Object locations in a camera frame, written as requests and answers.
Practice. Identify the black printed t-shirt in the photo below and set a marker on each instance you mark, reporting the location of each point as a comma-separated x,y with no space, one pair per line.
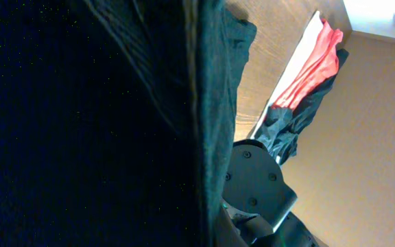
281,127

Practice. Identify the black shorts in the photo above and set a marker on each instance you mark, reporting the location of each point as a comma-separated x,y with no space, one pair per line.
117,120

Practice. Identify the red garment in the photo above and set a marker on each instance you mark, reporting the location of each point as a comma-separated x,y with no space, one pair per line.
321,65

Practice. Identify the white garment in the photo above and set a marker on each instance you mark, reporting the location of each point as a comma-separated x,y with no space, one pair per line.
299,57

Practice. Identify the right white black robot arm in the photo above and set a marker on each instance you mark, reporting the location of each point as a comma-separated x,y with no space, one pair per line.
256,203

